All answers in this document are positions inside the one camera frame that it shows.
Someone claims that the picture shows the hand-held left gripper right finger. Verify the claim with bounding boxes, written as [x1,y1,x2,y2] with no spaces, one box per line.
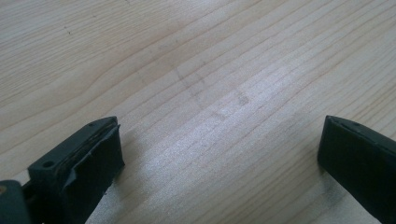
[317,115,396,224]

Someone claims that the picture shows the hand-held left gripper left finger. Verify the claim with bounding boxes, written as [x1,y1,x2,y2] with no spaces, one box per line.
[27,116,126,224]

